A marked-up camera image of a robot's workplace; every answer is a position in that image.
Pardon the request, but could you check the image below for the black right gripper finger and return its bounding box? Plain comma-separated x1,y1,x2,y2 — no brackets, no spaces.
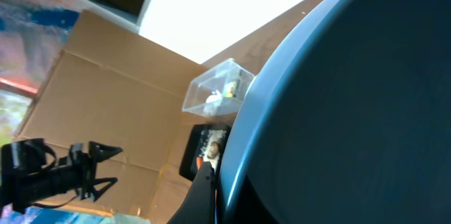
168,162,216,224

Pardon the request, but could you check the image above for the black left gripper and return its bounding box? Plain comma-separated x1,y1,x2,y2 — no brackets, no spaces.
1,138,123,213

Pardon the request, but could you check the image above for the orange carrot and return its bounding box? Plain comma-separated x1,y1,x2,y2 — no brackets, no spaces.
196,156,204,170

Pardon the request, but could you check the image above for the brown food scrap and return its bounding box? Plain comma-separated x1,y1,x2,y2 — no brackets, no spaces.
206,141,221,159

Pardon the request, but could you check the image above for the pile of white rice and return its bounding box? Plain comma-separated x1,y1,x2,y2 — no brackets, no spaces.
197,130,227,170

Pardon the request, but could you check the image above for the blue plate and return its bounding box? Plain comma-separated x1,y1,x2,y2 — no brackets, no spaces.
217,0,450,224

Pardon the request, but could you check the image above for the white tissue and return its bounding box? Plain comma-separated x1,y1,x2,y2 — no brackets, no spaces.
203,90,222,116

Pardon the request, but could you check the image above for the green snack wrapper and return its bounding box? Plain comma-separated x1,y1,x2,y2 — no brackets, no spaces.
224,82,237,97

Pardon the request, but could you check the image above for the black waste tray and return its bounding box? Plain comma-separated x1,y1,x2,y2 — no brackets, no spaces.
179,123,231,181

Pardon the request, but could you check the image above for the brown cardboard sheet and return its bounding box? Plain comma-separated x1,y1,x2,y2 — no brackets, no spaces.
19,11,204,223

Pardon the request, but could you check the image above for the clear plastic bin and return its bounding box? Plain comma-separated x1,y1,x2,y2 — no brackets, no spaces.
182,58,255,118

